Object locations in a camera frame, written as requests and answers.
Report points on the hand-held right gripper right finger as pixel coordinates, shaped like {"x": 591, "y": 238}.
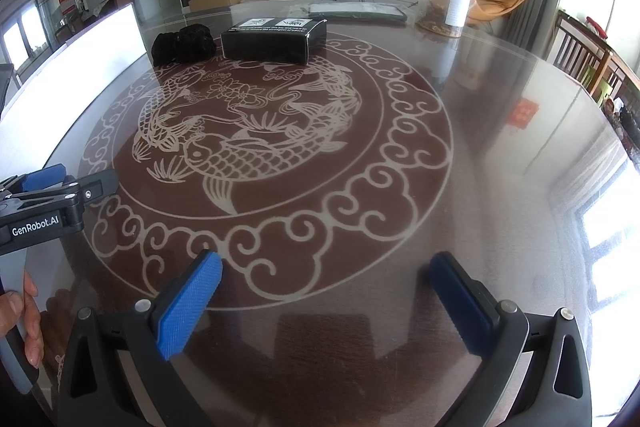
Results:
{"x": 460, "y": 302}

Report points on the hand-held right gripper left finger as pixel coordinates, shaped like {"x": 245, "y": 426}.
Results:
{"x": 190, "y": 307}

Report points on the cluttered wooden side table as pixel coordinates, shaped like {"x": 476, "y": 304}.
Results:
{"x": 620, "y": 112}

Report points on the glass-topped patterned desktop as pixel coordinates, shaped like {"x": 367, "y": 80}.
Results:
{"x": 500, "y": 207}

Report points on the plain black velvet scrunchie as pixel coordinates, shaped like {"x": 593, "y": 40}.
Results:
{"x": 182, "y": 44}

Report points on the person's left hand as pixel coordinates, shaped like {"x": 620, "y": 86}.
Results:
{"x": 31, "y": 332}

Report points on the dark wooden slatted chair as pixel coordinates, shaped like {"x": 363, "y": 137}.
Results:
{"x": 580, "y": 47}

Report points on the red door sign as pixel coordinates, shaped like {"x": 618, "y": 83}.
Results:
{"x": 65, "y": 1}

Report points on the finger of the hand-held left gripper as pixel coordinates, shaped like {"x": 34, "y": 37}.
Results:
{"x": 100, "y": 184}
{"x": 45, "y": 177}

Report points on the black labelled box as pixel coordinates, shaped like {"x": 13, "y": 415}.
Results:
{"x": 272, "y": 42}

